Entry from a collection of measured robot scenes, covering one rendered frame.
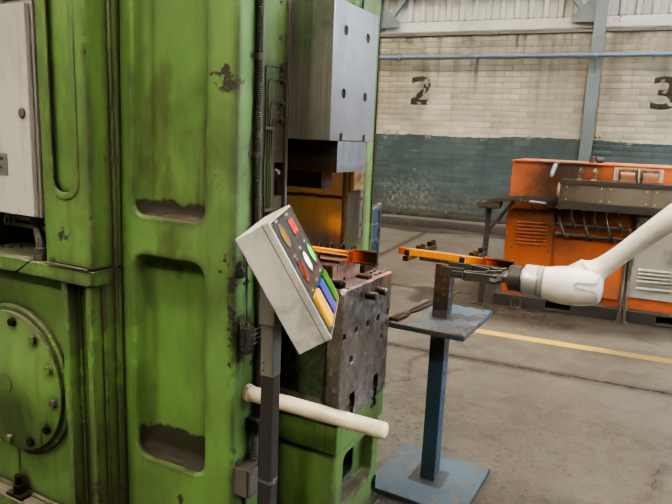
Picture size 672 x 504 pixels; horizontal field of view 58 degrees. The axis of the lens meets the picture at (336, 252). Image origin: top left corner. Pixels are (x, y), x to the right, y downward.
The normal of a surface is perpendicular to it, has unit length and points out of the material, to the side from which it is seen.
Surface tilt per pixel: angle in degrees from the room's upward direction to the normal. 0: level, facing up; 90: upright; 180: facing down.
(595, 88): 90
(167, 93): 89
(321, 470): 89
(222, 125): 89
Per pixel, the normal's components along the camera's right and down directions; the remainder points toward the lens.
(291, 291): -0.05, 0.18
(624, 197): -0.39, 0.16
